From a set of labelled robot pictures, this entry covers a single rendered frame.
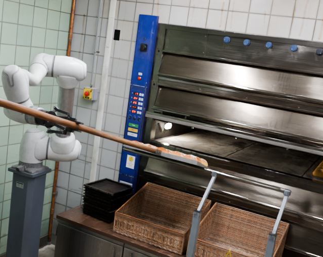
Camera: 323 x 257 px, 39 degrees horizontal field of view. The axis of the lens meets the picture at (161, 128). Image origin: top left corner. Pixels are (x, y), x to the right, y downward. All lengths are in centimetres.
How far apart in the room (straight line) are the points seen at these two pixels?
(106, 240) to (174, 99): 116
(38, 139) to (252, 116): 149
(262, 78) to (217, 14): 57
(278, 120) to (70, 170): 190
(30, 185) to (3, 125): 67
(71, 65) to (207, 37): 114
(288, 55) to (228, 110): 57
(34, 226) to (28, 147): 55
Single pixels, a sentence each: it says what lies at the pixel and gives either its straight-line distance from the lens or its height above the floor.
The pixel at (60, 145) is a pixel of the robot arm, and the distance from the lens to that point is 301.
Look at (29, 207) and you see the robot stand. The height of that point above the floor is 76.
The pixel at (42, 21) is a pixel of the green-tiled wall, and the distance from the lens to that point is 376.
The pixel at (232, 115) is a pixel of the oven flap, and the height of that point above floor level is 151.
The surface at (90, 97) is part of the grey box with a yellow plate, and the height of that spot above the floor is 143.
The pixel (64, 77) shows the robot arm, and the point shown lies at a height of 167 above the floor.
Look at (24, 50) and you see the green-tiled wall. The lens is 365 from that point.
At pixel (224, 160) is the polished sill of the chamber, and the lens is 339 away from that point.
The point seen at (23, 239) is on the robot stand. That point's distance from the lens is 326.
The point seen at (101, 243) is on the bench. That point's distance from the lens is 339.
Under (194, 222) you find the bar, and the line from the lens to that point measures 291.
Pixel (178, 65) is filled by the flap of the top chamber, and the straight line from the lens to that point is 349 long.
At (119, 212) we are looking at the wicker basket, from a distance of 329.
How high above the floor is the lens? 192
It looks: 10 degrees down
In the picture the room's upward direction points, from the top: 8 degrees clockwise
